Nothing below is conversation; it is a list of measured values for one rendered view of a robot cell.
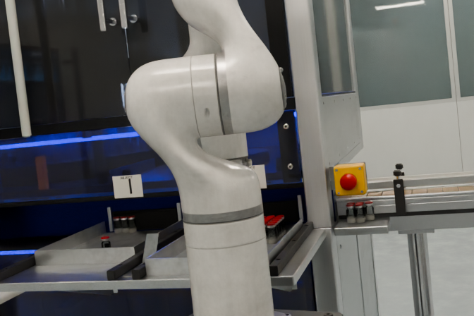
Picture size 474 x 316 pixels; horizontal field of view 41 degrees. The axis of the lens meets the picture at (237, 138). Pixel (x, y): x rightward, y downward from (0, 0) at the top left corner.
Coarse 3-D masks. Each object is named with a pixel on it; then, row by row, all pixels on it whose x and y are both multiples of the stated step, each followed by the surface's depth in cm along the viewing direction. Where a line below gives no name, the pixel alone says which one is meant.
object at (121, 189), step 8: (112, 176) 171; (120, 176) 170; (128, 176) 169; (136, 176) 169; (120, 184) 170; (128, 184) 170; (136, 184) 169; (120, 192) 170; (128, 192) 170; (136, 192) 169
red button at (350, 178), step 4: (344, 176) 150; (348, 176) 150; (352, 176) 150; (340, 180) 151; (344, 180) 150; (348, 180) 150; (352, 180) 149; (356, 180) 150; (340, 184) 151; (344, 184) 150; (348, 184) 150; (352, 184) 149; (356, 184) 150; (344, 188) 150; (348, 188) 150; (352, 188) 150
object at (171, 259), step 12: (300, 228) 151; (180, 240) 146; (288, 240) 138; (156, 252) 134; (168, 252) 139; (180, 252) 145; (276, 252) 128; (156, 264) 128; (168, 264) 127; (180, 264) 127
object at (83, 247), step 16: (96, 224) 177; (176, 224) 166; (64, 240) 161; (80, 240) 168; (96, 240) 172; (112, 240) 170; (128, 240) 167; (144, 240) 165; (48, 256) 148; (64, 256) 147; (80, 256) 146; (96, 256) 145; (112, 256) 144; (128, 256) 142
